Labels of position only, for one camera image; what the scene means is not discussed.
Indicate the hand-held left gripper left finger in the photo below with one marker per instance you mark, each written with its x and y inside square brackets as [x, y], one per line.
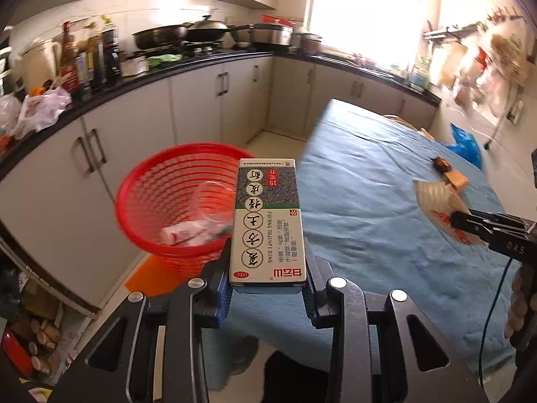
[221, 302]

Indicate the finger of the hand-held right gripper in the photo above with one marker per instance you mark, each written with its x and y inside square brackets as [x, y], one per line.
[512, 219]
[478, 227]

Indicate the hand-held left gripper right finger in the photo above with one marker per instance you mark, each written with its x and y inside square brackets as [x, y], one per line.
[309, 304]

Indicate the beige snack packet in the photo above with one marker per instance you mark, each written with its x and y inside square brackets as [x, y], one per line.
[436, 205]

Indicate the knotted white plastic bag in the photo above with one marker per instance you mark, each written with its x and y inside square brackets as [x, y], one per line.
[182, 234]

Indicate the grey white medicine box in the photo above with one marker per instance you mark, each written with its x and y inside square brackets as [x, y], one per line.
[268, 226]

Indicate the clear plastic cup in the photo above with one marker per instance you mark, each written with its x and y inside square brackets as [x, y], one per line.
[214, 205]

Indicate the red plastic basket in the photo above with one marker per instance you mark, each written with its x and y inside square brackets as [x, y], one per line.
[144, 184]

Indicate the person's right hand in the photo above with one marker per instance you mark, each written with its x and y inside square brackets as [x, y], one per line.
[517, 306]

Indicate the small dark brown packet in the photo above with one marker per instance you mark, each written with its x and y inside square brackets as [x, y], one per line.
[441, 164]

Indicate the orange floor mat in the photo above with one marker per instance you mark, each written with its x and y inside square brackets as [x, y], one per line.
[144, 277]

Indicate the blue plastic bag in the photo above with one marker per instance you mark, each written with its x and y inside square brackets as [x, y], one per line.
[465, 145]

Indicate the blue tablecloth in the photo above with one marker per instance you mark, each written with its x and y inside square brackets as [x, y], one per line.
[369, 226]

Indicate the yellow bag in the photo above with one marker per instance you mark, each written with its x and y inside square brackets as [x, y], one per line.
[405, 124]

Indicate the hanging plastic bags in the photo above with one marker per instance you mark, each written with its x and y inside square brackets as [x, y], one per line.
[491, 63]

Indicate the dish soap bottle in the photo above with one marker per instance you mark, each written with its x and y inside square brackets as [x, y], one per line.
[421, 75]

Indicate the group of tin cans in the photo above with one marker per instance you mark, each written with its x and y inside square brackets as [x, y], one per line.
[42, 340]

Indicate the grey base cabinets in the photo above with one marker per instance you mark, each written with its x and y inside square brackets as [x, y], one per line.
[138, 126]

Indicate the red box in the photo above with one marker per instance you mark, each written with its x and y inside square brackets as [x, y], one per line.
[14, 352]

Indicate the window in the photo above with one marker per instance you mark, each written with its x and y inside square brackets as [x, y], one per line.
[369, 8]

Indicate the green cloth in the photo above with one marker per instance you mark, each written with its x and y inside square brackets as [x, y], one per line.
[163, 61]

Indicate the small dark pot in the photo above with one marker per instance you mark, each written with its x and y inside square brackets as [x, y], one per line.
[311, 43]

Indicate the white plastic container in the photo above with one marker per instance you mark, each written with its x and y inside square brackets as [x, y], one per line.
[134, 67]

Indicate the gas stove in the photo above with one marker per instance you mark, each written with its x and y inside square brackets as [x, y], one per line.
[201, 47]

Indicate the crumpled white plastic bag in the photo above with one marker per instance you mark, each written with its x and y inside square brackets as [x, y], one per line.
[42, 111]

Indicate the black wok with lid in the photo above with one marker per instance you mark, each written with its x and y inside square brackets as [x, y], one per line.
[207, 31]

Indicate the stainless steel pot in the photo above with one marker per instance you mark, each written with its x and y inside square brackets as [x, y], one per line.
[272, 35]

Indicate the amber oil bottle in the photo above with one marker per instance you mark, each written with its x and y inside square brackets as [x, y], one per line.
[95, 61]

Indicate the black frying pan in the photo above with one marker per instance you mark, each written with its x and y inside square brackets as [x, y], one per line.
[161, 35]

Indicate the dark soy sauce bottle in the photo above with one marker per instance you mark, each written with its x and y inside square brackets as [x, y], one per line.
[110, 50]

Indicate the orange fruit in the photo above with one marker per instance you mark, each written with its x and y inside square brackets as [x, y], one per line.
[37, 91]

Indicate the red label sauce bottle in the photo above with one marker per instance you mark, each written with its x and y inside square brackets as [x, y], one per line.
[69, 67]

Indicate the red lid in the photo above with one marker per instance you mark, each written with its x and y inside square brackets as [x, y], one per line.
[279, 20]

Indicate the cream electric kettle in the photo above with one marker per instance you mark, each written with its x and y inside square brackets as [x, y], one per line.
[40, 67]

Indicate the white dish rack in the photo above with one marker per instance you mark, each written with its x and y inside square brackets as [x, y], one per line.
[4, 71]

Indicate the metal wall rack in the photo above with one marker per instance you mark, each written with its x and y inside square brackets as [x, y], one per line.
[449, 32]

